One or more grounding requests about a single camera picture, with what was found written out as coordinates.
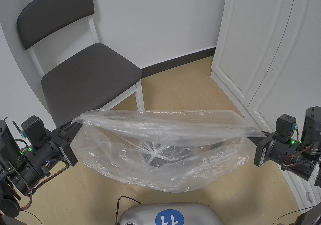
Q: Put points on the grey and white chair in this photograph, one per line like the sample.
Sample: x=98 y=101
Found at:
x=95 y=78

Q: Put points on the clear plastic bag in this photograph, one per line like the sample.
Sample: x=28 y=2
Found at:
x=163 y=123

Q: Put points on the white trash bin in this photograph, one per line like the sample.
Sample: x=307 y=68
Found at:
x=175 y=155

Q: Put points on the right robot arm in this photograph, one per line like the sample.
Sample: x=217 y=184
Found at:
x=311 y=128

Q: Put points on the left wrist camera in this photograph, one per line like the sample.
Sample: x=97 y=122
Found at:
x=32 y=128

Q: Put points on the white wardrobe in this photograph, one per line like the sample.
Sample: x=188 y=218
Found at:
x=263 y=43

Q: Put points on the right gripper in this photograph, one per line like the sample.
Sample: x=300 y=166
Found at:
x=283 y=152

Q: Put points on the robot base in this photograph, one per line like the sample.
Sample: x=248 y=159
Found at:
x=170 y=215

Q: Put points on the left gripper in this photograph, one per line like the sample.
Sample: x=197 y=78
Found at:
x=32 y=168

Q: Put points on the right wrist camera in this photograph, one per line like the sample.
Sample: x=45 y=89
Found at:
x=286 y=125

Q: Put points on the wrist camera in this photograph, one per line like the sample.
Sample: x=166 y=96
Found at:
x=32 y=128
x=286 y=125

